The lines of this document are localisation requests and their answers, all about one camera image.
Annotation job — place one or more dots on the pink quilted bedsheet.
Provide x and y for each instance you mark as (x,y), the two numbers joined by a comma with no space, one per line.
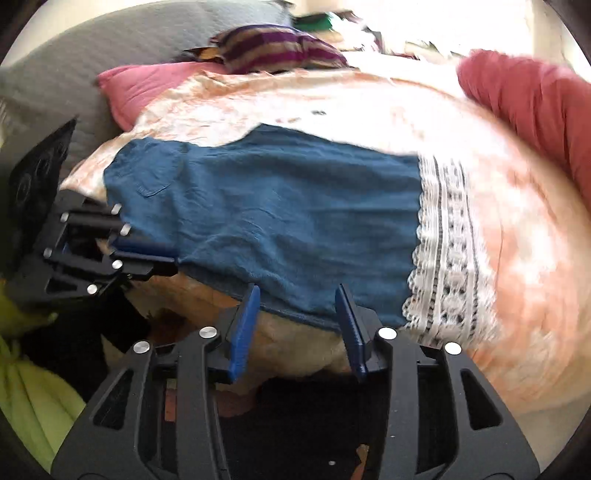
(134,87)

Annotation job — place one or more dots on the blue denim jeans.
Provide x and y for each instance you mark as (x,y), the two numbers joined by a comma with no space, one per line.
(277,207)

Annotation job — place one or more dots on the grey quilted headboard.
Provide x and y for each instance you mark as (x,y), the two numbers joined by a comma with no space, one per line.
(69,55)

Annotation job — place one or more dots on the orange white fuzzy blanket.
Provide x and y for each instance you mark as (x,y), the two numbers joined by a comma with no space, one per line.
(531,277)

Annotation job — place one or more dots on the person's lime green clothing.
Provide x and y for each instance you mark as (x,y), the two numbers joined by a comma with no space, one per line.
(27,392)

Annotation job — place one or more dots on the purple striped pillow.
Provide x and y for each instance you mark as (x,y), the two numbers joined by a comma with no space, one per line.
(277,48)

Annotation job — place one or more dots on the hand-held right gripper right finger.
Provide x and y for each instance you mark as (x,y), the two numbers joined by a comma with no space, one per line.
(350,330)

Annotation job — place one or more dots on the red bolster pillow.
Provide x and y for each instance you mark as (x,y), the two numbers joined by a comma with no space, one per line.
(545,106)

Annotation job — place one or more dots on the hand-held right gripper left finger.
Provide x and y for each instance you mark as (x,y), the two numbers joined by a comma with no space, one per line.
(241,328)

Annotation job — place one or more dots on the pile of clothes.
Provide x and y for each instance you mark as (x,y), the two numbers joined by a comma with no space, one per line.
(351,32)

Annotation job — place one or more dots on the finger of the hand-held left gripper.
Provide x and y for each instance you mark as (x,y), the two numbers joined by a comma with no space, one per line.
(145,247)
(143,268)

